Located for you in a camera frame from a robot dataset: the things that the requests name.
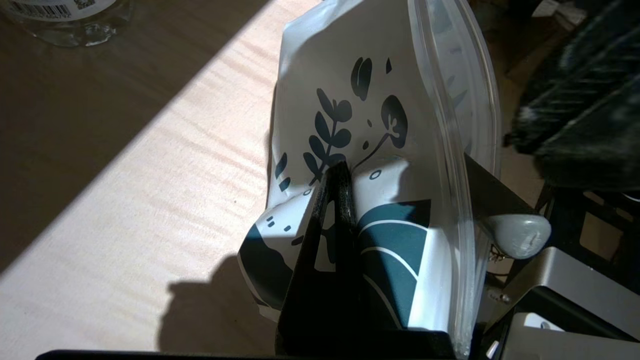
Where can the clear water bottle black cap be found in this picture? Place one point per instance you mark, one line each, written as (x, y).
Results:
(65, 20)

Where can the white toothbrush with dark head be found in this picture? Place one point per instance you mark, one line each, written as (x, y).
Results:
(520, 235)

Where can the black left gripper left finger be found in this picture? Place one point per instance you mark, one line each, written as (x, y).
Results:
(315, 300)

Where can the white robot torso base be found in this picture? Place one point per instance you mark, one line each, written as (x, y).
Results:
(565, 300)

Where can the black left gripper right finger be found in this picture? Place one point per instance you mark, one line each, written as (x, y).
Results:
(361, 300)

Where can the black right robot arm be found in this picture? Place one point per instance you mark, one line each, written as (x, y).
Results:
(585, 100)

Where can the beige wooden shelf cabinet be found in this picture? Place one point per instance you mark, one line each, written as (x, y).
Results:
(125, 175)

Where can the blue patterned plastic bag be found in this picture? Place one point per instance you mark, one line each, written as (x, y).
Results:
(375, 100)

